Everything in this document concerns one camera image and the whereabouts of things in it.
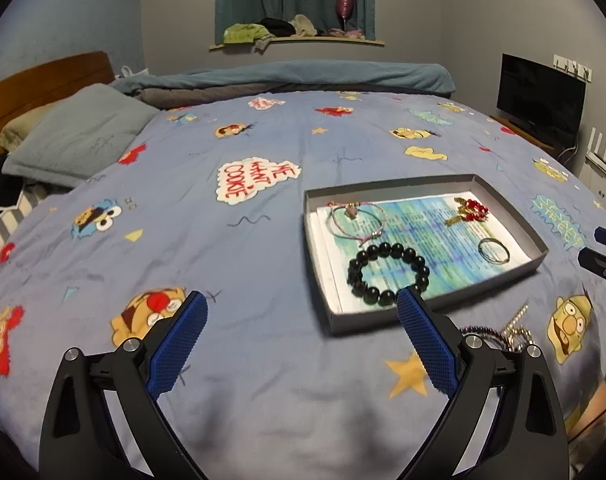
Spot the silver bangle ring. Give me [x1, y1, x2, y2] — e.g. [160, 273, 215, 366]
[477, 237, 511, 265]

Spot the red bead gold bracelet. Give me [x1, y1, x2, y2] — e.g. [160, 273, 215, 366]
[444, 196, 491, 227]

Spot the large black bead bracelet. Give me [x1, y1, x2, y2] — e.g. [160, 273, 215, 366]
[346, 240, 431, 308]

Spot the pink string bracelet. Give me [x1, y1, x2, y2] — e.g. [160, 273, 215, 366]
[325, 200, 388, 246]

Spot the white cabinet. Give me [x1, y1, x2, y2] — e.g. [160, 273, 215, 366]
[578, 159, 606, 210]

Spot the white wifi router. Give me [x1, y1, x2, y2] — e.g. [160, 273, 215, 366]
[585, 127, 606, 175]

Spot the wooden tv stand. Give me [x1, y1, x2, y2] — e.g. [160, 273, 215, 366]
[490, 115, 577, 159]

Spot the black tv monitor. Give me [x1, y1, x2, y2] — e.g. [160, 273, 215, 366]
[496, 53, 586, 144]

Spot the grey shallow cardboard tray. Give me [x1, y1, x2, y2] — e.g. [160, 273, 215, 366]
[303, 174, 549, 334]

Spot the printed colourful paper sheet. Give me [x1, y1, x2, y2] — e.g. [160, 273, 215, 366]
[309, 191, 532, 314]

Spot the striped cartoon pillow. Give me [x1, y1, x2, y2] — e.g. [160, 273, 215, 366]
[0, 183, 48, 255]

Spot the grey-blue pillow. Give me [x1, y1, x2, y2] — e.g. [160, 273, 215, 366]
[2, 84, 158, 188]

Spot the yellowish pillow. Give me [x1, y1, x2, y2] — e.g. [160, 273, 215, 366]
[0, 101, 59, 153]

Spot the teal rolled blanket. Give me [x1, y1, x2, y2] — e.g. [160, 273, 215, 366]
[111, 58, 456, 110]

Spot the wooden headboard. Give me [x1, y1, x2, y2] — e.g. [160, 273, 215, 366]
[0, 51, 114, 154]

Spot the pink balloon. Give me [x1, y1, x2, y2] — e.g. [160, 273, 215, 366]
[335, 0, 354, 30]

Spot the beige cloth on sill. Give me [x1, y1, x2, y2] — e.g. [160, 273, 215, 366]
[289, 14, 317, 38]

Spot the black clothing on sill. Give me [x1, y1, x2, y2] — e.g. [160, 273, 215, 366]
[259, 18, 297, 38]

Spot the wooden window sill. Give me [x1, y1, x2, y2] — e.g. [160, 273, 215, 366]
[207, 36, 385, 52]

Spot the green cloth on sill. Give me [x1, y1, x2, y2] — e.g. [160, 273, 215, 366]
[223, 23, 274, 46]

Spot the garnet small bead bracelet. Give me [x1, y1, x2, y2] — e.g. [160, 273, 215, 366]
[459, 326, 514, 354]

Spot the white wall hook rack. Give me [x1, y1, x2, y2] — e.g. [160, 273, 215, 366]
[552, 54, 592, 82]

